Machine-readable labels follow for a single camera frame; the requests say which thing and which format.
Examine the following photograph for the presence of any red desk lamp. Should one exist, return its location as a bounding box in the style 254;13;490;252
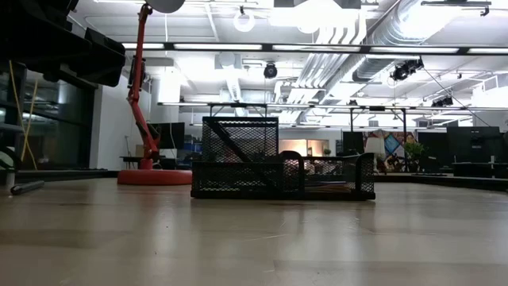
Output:
117;0;194;187

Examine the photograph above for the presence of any black ceiling spotlight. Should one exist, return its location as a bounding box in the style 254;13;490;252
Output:
390;58;425;83

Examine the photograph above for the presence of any black aluminium rig frame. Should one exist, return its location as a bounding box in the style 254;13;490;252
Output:
0;168;508;192

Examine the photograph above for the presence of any yellow cable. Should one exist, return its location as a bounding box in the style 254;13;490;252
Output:
8;59;39;171

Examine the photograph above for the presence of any black metal gantry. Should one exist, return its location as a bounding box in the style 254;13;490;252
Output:
206;102;408;134

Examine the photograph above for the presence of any white lampshade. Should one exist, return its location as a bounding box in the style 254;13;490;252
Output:
364;137;387;156

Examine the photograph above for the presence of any white ring lamp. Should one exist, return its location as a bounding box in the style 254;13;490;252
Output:
233;9;256;33

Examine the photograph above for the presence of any black wall television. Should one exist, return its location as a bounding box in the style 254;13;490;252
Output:
152;122;187;151

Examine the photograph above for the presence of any black monitor on arm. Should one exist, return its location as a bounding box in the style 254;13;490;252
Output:
446;126;502;164

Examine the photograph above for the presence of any black mesh desk organizer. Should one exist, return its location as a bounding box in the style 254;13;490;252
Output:
190;116;376;201

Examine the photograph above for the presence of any green potted plant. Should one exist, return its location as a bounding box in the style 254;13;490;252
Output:
404;141;426;172

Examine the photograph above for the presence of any colourful wall art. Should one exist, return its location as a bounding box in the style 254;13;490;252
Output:
363;129;418;172

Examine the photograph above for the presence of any black monitor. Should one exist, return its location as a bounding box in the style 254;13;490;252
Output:
417;131;448;160

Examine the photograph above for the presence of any white light strip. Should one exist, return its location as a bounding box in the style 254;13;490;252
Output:
121;41;508;56

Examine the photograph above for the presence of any silver ventilation duct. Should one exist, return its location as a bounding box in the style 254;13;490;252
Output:
352;0;452;83

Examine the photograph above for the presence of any black marker pen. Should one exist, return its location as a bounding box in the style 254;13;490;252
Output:
10;180;45;195

